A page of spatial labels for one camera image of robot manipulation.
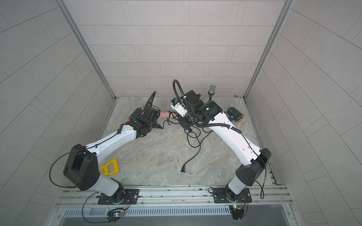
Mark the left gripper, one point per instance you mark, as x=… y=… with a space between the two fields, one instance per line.
x=155 y=120

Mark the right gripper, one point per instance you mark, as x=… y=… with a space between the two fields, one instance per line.
x=186 y=124

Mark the pink hair dryer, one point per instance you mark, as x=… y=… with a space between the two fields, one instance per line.
x=167 y=115

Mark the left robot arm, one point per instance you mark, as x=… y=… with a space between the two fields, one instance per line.
x=82 y=166

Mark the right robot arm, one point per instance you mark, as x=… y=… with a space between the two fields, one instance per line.
x=253 y=159

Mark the left green hair dryer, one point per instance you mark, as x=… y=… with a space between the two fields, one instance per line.
x=138 y=111

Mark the green hair dryer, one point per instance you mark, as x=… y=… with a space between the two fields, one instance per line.
x=234 y=115
x=138 y=111

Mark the right green hair dryer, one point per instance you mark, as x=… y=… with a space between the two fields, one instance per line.
x=234 y=115

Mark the microphone on black stand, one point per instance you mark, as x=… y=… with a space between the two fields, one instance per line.
x=211 y=91

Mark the yellow triangular plastic piece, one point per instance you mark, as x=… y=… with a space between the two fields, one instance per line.
x=111 y=168

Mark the left circuit board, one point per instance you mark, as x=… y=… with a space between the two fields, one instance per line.
x=116 y=213

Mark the circuit board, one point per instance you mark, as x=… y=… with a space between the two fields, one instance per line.
x=116 y=213
x=237 y=212

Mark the right circuit board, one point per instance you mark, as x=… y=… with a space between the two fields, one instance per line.
x=237 y=212

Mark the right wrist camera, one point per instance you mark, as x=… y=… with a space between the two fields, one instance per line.
x=178 y=107

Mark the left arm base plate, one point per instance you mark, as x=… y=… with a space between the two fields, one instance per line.
x=123 y=197

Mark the aluminium rail frame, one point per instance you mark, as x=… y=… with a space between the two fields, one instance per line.
x=176 y=196

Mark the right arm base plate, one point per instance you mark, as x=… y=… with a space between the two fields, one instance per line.
x=225 y=195

